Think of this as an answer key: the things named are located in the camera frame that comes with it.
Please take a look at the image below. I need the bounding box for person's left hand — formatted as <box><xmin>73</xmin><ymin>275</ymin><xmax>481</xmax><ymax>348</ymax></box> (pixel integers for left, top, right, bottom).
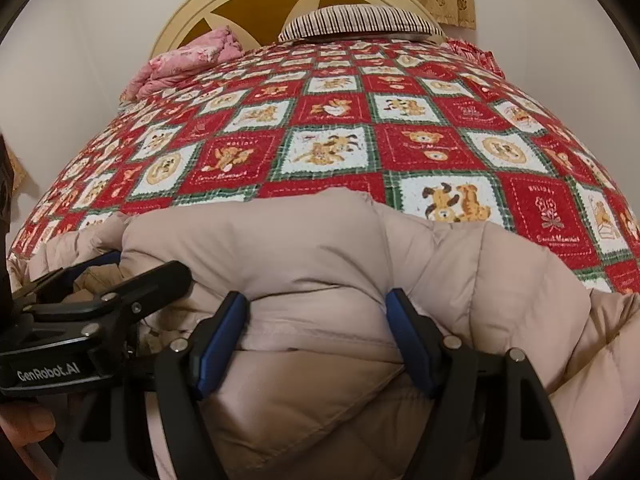
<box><xmin>0</xmin><ymin>402</ymin><xmax>57</xmax><ymax>457</ymax></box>

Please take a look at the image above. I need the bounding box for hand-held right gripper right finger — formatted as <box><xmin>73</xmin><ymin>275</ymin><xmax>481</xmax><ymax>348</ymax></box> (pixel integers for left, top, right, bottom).
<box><xmin>384</xmin><ymin>287</ymin><xmax>577</xmax><ymax>480</ymax></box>

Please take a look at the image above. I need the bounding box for beige puffer jacket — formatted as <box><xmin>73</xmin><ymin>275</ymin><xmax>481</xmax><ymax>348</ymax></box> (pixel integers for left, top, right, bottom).
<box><xmin>7</xmin><ymin>187</ymin><xmax>640</xmax><ymax>480</ymax></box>

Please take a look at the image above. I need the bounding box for cream patterned wall curtain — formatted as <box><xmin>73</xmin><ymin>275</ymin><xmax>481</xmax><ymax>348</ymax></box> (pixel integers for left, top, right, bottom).
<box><xmin>5</xmin><ymin>146</ymin><xmax>29</xmax><ymax>189</ymax></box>

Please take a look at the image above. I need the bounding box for red crumpled cloth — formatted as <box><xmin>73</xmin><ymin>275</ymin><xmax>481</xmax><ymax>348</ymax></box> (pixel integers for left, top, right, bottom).
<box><xmin>444</xmin><ymin>38</ymin><xmax>509</xmax><ymax>79</ymax></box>

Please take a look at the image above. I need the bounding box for red printed bed quilt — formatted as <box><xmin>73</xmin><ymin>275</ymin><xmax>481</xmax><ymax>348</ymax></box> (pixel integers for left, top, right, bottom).
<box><xmin>7</xmin><ymin>36</ymin><xmax>640</xmax><ymax>297</ymax></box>

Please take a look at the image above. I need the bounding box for striped pillow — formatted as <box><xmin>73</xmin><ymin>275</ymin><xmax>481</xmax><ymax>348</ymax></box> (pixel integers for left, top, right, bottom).
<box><xmin>277</xmin><ymin>3</ymin><xmax>447</xmax><ymax>44</ymax></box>

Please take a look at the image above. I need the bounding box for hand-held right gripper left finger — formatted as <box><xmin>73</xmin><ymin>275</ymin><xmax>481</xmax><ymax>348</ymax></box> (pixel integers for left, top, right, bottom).
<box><xmin>60</xmin><ymin>290</ymin><xmax>250</xmax><ymax>480</ymax></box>

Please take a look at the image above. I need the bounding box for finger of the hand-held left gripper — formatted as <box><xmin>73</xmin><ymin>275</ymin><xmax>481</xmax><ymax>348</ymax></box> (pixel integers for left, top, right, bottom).
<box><xmin>22</xmin><ymin>260</ymin><xmax>194</xmax><ymax>326</ymax></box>
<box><xmin>9</xmin><ymin>250</ymin><xmax>124</xmax><ymax>306</ymax></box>

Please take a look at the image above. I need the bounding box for pink folded blanket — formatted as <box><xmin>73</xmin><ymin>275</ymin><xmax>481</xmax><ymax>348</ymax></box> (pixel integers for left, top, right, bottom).
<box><xmin>119</xmin><ymin>26</ymin><xmax>247</xmax><ymax>103</ymax></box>

